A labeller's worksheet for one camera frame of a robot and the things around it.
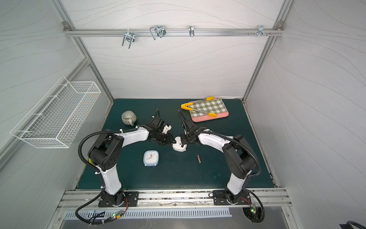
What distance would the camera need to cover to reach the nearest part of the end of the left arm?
2.54ft

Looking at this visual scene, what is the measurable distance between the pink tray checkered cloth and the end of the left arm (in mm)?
313

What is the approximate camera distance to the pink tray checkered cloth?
1102mm
